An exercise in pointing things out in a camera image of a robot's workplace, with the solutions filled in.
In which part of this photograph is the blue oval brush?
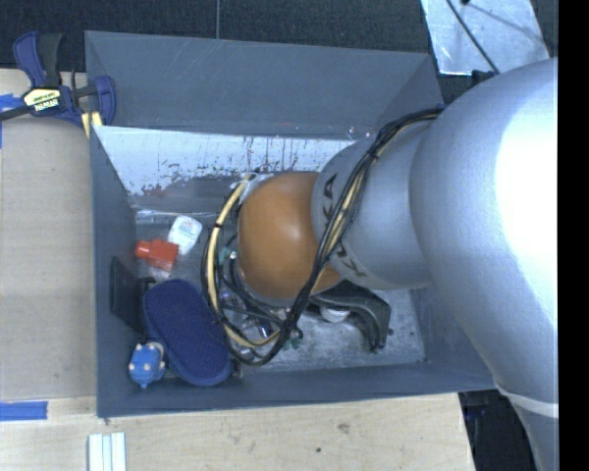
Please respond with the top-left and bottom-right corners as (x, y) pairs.
(141, 278), (235, 388)

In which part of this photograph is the small white bottle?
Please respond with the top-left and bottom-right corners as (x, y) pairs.
(166, 215), (204, 257)

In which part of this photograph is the blue toy figure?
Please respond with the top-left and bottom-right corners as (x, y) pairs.
(128, 340), (169, 391)

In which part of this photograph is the clear bottle with red cap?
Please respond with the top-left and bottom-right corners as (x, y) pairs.
(134, 237), (181, 280)

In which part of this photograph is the black curved tool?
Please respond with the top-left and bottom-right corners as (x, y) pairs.
(317, 282), (393, 354)

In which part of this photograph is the black flat block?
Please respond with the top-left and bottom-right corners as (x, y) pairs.
(109, 255), (156, 334)

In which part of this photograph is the pale wood board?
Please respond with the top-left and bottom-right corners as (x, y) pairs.
(0, 121), (99, 402)

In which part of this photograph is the grey metal bin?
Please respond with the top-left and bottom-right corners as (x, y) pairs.
(82, 29), (498, 419)

